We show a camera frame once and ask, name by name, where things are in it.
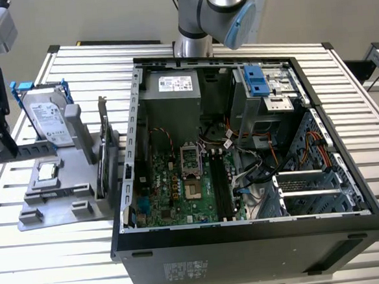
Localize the wire locking lever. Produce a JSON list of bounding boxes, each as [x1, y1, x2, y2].
[[197, 143, 207, 178]]

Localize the black PC case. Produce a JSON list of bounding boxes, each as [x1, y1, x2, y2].
[[97, 39, 379, 284]]

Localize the grey metal drive cage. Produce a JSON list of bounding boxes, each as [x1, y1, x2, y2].
[[225, 61, 310, 151]]

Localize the metal socket cover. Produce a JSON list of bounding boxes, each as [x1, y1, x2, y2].
[[178, 141, 202, 180]]

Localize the silver CPU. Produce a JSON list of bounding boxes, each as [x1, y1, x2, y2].
[[36, 161, 62, 182]]

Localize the hard disk in blue carrier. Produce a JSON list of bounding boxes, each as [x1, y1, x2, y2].
[[8, 77, 77, 150]]

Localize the red black fan wire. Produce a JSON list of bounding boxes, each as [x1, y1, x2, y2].
[[150, 126, 176, 160]]

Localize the disk bay with white rails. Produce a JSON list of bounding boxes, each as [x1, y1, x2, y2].
[[271, 165, 367, 220]]

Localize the RAM stick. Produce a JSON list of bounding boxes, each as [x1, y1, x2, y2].
[[29, 187, 92, 200], [0, 140, 59, 166]]

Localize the graphics card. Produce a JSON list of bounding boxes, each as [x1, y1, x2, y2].
[[88, 94, 118, 201]]

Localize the grey power supply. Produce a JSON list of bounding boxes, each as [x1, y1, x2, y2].
[[137, 68, 206, 149]]

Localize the blue video port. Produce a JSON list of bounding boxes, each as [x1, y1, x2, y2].
[[137, 198, 151, 215]]

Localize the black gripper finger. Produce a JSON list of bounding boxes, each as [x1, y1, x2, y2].
[[0, 120, 19, 160]]

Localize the grey parts rack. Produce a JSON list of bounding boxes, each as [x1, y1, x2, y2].
[[9, 100, 128, 232]]

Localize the orange power wire bundle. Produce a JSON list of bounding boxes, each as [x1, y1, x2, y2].
[[301, 130, 332, 176]]

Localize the black RAM slot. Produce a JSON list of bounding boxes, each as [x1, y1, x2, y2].
[[215, 150, 232, 220], [208, 151, 224, 221], [212, 150, 228, 220], [219, 150, 236, 220]]

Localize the blue plastic drive latch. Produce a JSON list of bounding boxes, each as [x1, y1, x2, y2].
[[241, 64, 271, 98]]

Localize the green motherboard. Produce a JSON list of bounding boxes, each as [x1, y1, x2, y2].
[[130, 144, 251, 230]]

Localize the CPU socket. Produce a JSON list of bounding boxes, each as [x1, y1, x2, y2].
[[182, 179, 203, 201]]

